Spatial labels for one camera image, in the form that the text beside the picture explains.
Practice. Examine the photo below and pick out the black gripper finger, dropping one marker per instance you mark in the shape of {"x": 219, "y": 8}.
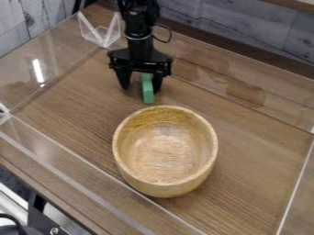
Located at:
{"x": 123, "y": 75}
{"x": 156, "y": 82}

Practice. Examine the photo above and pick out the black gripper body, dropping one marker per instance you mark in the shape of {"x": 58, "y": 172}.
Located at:
{"x": 153, "y": 62}

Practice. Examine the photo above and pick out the green rectangular stick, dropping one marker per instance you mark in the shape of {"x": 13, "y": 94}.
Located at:
{"x": 147, "y": 89}

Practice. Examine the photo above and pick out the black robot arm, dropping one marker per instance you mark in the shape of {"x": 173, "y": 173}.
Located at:
{"x": 140, "y": 14}

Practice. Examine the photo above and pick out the wooden bowl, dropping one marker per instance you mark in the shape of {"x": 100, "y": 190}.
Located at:
{"x": 164, "y": 148}

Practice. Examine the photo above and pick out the clear acrylic corner bracket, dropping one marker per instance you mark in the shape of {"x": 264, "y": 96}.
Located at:
{"x": 100, "y": 35}

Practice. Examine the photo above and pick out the clear acrylic enclosure wall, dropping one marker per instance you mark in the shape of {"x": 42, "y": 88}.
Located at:
{"x": 65, "y": 105}

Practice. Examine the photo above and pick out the black table frame leg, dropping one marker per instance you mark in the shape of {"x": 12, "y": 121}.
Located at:
{"x": 37, "y": 220}

